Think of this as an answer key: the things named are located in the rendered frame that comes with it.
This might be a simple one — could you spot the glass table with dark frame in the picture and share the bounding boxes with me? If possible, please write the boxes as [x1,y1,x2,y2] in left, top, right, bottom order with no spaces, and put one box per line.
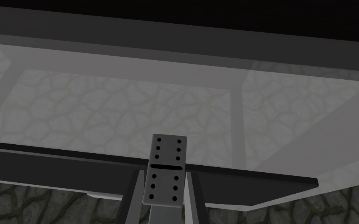
[0,4,359,213]

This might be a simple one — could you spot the grey domino tile black dots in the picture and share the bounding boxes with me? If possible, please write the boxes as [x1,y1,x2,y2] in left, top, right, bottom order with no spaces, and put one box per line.
[142,133,188,208]

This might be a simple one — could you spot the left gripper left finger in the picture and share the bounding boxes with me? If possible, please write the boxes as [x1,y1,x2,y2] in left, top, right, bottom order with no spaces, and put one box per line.
[115,169,150,224]

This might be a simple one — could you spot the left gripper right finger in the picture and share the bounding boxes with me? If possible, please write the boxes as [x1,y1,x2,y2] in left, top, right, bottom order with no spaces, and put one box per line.
[183,171,211,224]

